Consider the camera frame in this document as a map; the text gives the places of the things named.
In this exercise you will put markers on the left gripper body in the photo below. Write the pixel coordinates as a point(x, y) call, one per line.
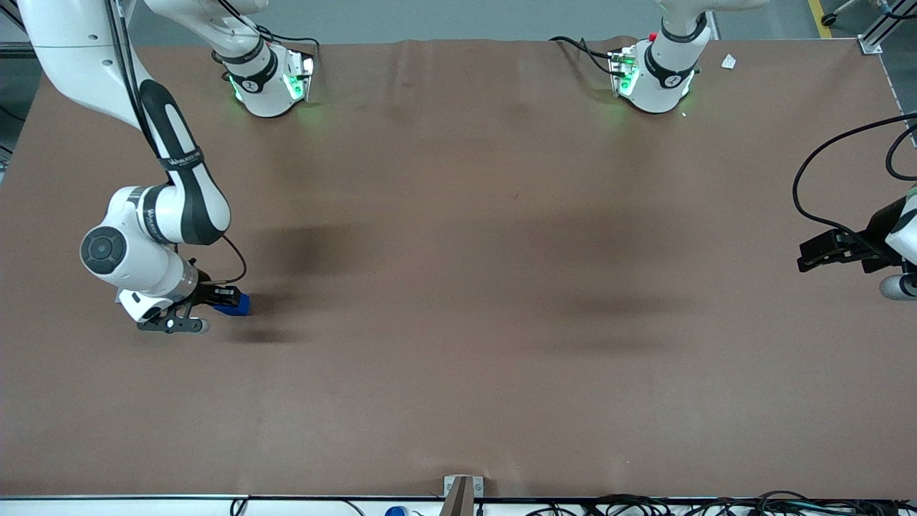
point(875, 241)

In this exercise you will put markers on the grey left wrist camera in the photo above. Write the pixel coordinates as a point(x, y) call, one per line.
point(897, 287)

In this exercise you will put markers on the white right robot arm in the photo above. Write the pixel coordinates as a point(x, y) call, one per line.
point(179, 208)

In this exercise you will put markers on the brown table cover sheet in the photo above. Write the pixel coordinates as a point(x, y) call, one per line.
point(458, 322)

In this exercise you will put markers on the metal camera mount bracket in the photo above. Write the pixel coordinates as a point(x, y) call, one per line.
point(462, 493)

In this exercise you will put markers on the blue plastic block part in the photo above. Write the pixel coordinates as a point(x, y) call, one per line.
point(242, 307)

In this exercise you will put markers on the aluminium frame post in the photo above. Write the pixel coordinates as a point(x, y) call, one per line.
point(875, 36)

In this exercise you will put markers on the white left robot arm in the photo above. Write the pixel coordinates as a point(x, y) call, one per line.
point(655, 86)

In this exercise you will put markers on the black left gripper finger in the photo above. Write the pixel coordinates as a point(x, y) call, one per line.
point(824, 242)
point(824, 262)

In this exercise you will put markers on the white paper scrap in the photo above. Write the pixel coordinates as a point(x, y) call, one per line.
point(728, 61)

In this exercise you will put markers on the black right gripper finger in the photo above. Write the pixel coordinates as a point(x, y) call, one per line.
point(223, 292)
point(204, 305)

